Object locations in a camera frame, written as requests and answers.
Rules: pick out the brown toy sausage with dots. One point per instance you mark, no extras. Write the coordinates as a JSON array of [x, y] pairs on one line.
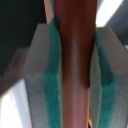
[[75, 20]]

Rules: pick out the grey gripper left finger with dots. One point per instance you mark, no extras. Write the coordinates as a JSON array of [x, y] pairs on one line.
[[43, 77]]

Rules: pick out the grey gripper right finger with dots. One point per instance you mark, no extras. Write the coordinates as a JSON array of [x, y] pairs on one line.
[[109, 81]]

